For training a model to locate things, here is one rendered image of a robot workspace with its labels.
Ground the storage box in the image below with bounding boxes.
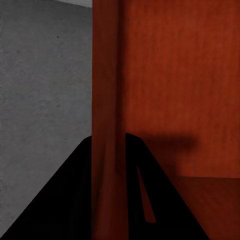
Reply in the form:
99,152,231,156
90,0,240,240

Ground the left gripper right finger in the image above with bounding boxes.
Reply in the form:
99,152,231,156
125,133,210,240

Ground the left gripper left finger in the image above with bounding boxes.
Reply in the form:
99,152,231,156
0,136,92,240

